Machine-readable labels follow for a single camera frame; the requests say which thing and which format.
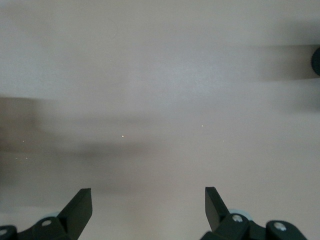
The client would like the black round object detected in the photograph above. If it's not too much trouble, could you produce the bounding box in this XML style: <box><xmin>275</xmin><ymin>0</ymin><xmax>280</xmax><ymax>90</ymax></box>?
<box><xmin>310</xmin><ymin>46</ymin><xmax>320</xmax><ymax>76</ymax></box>

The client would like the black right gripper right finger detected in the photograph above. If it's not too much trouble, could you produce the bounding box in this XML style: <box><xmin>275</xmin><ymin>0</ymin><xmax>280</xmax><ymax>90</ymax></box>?
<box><xmin>201</xmin><ymin>186</ymin><xmax>307</xmax><ymax>240</ymax></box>

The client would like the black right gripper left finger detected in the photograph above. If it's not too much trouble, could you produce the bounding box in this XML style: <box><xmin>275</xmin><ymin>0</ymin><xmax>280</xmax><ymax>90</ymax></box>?
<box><xmin>14</xmin><ymin>187</ymin><xmax>94</xmax><ymax>240</ymax></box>

